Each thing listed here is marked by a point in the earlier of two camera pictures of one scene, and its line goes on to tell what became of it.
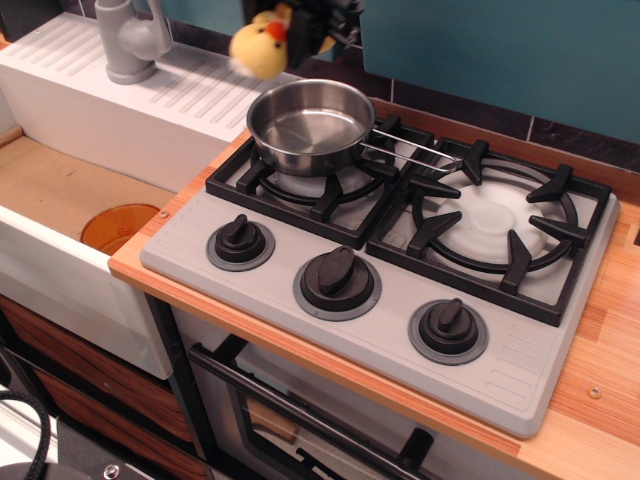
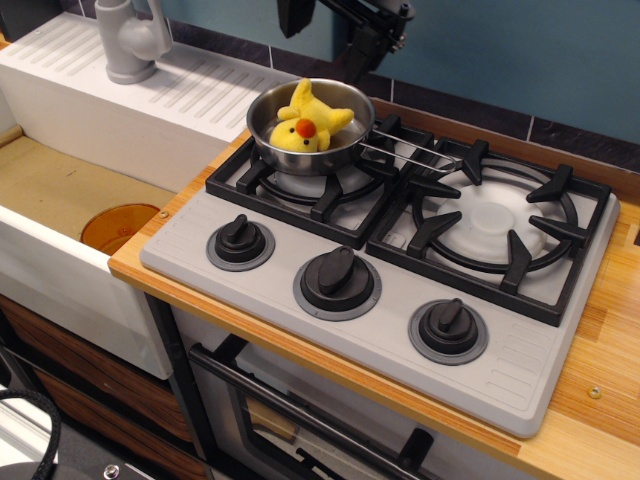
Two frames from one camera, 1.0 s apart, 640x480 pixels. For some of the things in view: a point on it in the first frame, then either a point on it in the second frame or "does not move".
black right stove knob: x=448 y=332 does not move
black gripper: x=344 y=18 -> x=379 y=28
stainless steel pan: x=316 y=127 does not move
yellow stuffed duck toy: x=260 y=47 -> x=306 y=125
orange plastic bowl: x=113 y=228 does not move
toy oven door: x=253 y=416 does not move
